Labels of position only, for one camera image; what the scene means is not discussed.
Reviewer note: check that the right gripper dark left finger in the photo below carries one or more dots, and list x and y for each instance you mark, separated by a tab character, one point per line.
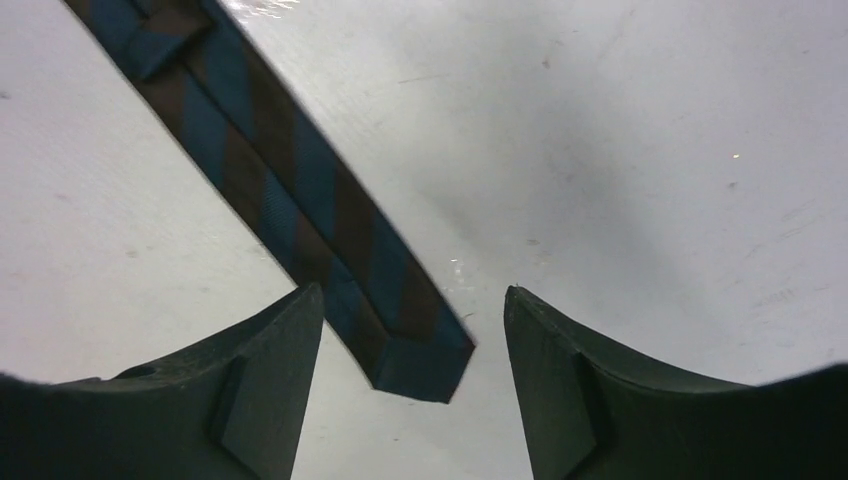
230	406

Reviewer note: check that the blue brown striped tie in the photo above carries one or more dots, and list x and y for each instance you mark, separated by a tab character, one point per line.
247	133

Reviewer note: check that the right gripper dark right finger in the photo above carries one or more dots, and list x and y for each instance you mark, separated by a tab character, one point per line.
594	408

